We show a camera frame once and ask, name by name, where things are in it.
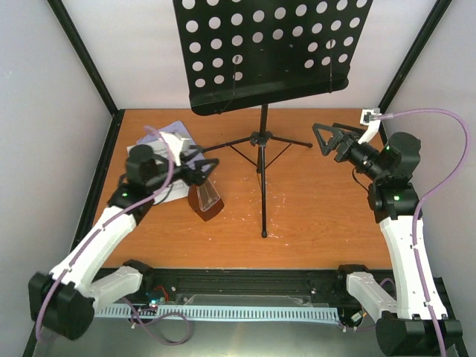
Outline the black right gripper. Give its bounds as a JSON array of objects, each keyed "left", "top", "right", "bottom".
[{"left": 312, "top": 123, "right": 387, "bottom": 181}]

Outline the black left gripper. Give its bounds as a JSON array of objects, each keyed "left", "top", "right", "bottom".
[{"left": 147, "top": 144, "right": 219, "bottom": 191}]

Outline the clear plastic metronome cover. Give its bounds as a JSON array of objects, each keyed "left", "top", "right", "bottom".
[{"left": 197, "top": 179, "right": 220, "bottom": 212}]

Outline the brown wooden metronome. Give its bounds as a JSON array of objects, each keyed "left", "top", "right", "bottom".
[{"left": 187, "top": 179, "right": 225, "bottom": 222}]

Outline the black music stand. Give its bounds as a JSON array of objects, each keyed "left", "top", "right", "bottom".
[{"left": 173, "top": 0, "right": 374, "bottom": 239}]

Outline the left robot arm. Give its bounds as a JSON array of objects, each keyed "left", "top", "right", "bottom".
[{"left": 28, "top": 144, "right": 219, "bottom": 341}]

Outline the black frame post left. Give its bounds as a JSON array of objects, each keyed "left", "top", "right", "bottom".
[{"left": 46, "top": 0, "right": 120, "bottom": 112}]

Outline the black frame post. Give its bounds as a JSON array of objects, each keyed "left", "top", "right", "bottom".
[
  {"left": 46, "top": 0, "right": 120, "bottom": 112},
  {"left": 378, "top": 0, "right": 453, "bottom": 113}
]

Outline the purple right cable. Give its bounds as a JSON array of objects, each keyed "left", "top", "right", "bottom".
[{"left": 341, "top": 108, "right": 472, "bottom": 357}]

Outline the purple cable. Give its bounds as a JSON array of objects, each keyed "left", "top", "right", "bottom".
[
  {"left": 341, "top": 108, "right": 472, "bottom": 357},
  {"left": 35, "top": 125, "right": 193, "bottom": 345}
]

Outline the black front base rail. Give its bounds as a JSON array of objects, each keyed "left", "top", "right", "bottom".
[{"left": 48, "top": 267, "right": 447, "bottom": 309}]

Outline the black frame post right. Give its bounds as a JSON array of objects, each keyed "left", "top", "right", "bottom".
[{"left": 378, "top": 0, "right": 453, "bottom": 113}]

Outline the light blue cable duct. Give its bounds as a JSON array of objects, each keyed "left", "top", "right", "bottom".
[{"left": 94, "top": 303, "right": 341, "bottom": 323}]

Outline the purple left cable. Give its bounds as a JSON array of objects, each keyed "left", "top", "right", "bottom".
[{"left": 35, "top": 125, "right": 193, "bottom": 345}]

